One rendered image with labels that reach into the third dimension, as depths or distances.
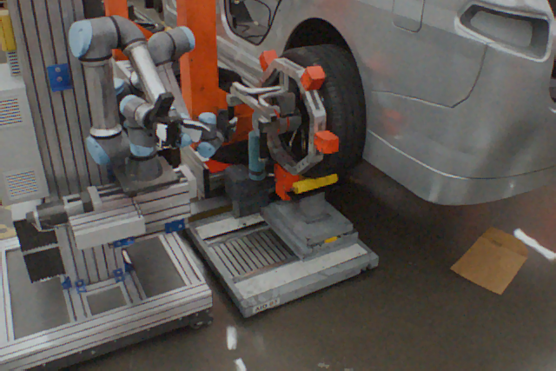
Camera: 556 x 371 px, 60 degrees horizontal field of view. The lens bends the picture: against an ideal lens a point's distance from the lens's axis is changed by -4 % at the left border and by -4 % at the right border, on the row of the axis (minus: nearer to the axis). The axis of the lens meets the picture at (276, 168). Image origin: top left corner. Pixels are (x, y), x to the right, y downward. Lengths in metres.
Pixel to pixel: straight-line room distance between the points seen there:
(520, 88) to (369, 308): 1.36
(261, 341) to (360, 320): 0.50
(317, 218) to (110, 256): 1.13
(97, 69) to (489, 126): 1.38
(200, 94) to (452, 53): 1.42
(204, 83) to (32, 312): 1.41
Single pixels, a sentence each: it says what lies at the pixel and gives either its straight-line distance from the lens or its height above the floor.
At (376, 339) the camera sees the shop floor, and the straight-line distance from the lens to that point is 2.52.
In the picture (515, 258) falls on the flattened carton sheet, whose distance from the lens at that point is 3.23.
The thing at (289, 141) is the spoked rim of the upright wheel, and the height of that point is 0.65.
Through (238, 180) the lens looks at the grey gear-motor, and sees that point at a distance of 2.85.
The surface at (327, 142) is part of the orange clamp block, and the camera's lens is 2.21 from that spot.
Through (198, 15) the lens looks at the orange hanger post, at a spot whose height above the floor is 1.29.
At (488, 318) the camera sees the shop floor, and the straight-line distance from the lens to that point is 2.79.
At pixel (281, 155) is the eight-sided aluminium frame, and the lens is 2.67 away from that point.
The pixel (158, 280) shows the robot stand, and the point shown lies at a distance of 2.49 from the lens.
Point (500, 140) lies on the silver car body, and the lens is 1.94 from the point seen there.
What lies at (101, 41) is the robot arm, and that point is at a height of 1.40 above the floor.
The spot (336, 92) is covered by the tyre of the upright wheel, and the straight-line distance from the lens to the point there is 2.27.
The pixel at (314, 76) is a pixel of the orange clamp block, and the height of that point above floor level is 1.13.
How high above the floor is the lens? 1.84
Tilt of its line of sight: 29 degrees down
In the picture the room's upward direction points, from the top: 1 degrees clockwise
